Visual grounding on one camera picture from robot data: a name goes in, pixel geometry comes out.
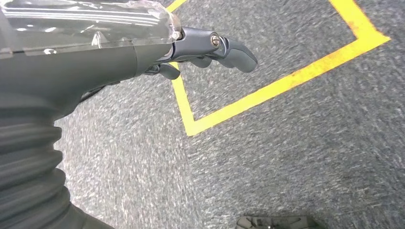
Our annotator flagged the yellow floor tape square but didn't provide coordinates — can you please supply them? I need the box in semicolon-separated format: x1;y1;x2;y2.
166;0;392;137

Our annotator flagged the black robot foot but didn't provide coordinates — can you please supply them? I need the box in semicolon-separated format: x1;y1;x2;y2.
235;215;322;229

